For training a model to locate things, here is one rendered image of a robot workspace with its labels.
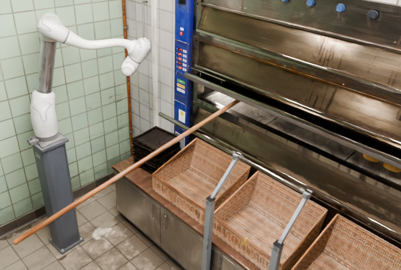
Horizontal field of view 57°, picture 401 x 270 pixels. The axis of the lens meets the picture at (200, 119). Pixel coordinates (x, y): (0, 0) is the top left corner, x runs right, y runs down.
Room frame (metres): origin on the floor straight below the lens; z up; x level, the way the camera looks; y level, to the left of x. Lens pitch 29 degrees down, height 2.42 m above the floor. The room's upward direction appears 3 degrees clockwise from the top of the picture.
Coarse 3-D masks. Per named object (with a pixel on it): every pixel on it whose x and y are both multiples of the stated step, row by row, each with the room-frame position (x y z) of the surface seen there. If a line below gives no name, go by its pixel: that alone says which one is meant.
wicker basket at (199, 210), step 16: (192, 144) 2.52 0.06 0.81; (208, 144) 2.46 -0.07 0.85; (176, 160) 2.38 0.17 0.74; (192, 160) 2.51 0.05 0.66; (208, 160) 2.42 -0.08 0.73; (224, 160) 2.33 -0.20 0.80; (160, 176) 2.26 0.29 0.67; (176, 176) 2.37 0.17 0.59; (192, 176) 2.39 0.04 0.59; (240, 176) 2.11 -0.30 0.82; (160, 192) 2.16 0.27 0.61; (176, 192) 2.04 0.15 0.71; (192, 192) 2.20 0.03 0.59; (208, 192) 2.20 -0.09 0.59; (224, 192) 1.98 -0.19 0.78; (192, 208) 2.02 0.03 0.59
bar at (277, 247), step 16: (160, 112) 2.36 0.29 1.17; (224, 176) 1.79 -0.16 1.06; (272, 176) 1.68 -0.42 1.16; (304, 192) 1.54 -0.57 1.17; (208, 208) 1.69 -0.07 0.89; (208, 224) 1.69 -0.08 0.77; (288, 224) 1.45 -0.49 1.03; (208, 240) 1.69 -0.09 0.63; (208, 256) 1.70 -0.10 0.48; (272, 256) 1.38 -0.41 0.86
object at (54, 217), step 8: (232, 104) 2.30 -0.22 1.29; (216, 112) 2.24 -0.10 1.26; (208, 120) 2.18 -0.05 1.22; (192, 128) 2.11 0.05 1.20; (184, 136) 2.06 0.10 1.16; (168, 144) 1.99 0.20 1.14; (152, 152) 1.94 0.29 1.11; (160, 152) 1.94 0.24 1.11; (144, 160) 1.88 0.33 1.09; (128, 168) 1.82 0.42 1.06; (120, 176) 1.77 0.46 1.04; (104, 184) 1.72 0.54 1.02; (96, 192) 1.68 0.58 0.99; (80, 200) 1.62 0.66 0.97; (64, 208) 1.58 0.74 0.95; (72, 208) 1.59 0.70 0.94; (56, 216) 1.53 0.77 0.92; (40, 224) 1.49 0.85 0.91; (32, 232) 1.45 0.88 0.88; (16, 240) 1.40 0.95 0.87
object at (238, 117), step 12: (216, 108) 2.47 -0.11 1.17; (240, 120) 2.31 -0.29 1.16; (252, 120) 2.29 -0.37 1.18; (264, 132) 2.17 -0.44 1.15; (276, 132) 2.14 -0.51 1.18; (288, 144) 2.04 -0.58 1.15; (300, 144) 2.00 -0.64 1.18; (312, 156) 1.93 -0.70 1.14; (324, 156) 1.88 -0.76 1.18; (336, 156) 1.88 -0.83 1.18; (348, 168) 1.77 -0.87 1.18; (360, 168) 1.77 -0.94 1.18; (372, 180) 1.67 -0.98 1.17; (384, 180) 1.67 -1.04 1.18; (396, 192) 1.59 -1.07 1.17
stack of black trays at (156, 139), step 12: (144, 132) 2.62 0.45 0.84; (156, 132) 2.65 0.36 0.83; (168, 132) 2.64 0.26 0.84; (144, 144) 2.44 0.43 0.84; (156, 144) 2.47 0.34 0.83; (180, 144) 2.58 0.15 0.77; (132, 156) 2.51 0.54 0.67; (144, 156) 2.45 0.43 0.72; (156, 156) 2.35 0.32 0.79; (168, 156) 2.46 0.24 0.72; (144, 168) 2.45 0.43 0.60; (156, 168) 2.36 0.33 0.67
